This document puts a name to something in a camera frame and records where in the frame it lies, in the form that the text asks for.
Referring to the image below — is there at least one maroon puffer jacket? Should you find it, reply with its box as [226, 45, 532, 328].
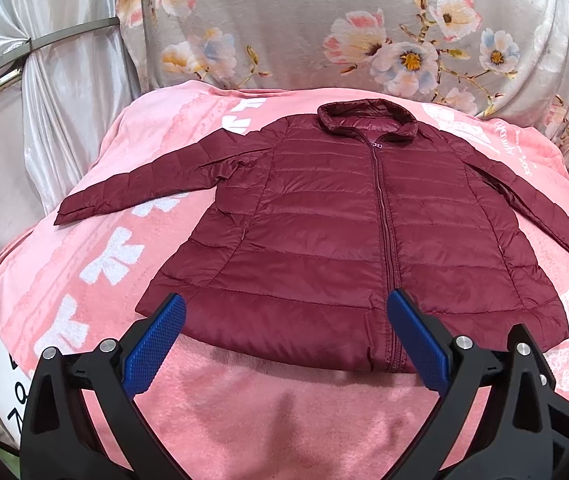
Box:
[56, 100, 569, 372]

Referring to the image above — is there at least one white printed pillow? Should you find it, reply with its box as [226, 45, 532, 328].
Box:
[0, 339, 30, 446]

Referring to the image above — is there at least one pink plush blanket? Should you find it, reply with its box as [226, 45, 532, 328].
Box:
[0, 79, 569, 480]

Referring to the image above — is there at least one grey floral blanket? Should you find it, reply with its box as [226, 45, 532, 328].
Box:
[116, 0, 569, 168]

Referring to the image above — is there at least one silver satin curtain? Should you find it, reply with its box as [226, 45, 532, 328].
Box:
[0, 0, 136, 250]

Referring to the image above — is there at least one grey curtain tieback band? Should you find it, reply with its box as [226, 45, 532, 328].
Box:
[0, 16, 120, 70]

